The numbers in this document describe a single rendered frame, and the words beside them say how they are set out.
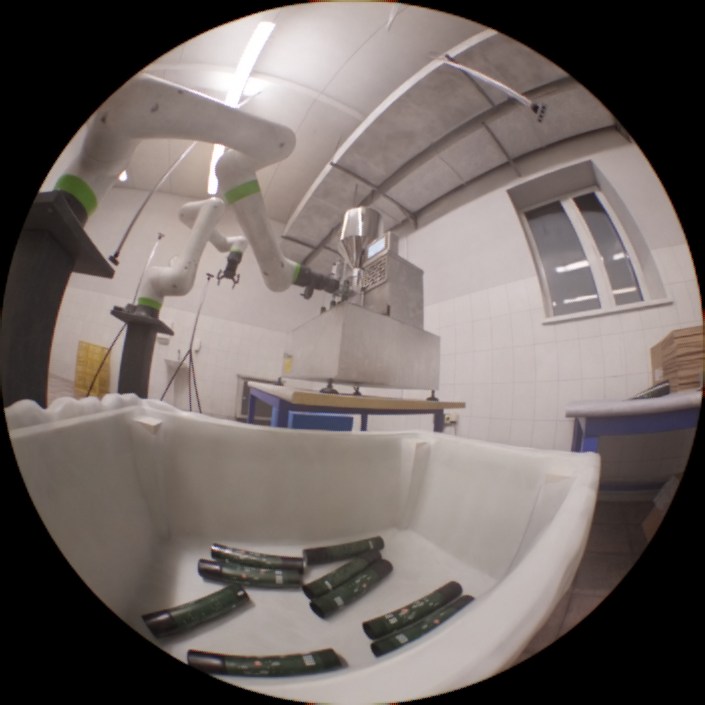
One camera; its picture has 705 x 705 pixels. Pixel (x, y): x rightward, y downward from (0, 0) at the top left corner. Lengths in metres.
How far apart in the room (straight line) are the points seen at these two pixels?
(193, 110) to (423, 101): 2.52
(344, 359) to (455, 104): 2.77
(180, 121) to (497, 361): 2.21
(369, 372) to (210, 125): 0.74
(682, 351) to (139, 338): 2.19
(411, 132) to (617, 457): 3.51
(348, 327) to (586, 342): 1.77
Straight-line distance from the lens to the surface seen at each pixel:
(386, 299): 0.86
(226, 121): 0.54
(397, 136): 2.98
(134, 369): 1.04
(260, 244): 0.75
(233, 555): 0.41
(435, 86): 2.81
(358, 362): 0.64
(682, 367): 1.27
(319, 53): 3.82
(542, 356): 1.98
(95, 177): 0.54
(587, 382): 1.95
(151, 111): 0.46
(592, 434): 0.56
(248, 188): 0.73
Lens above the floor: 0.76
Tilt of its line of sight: 10 degrees up
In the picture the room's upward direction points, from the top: 6 degrees clockwise
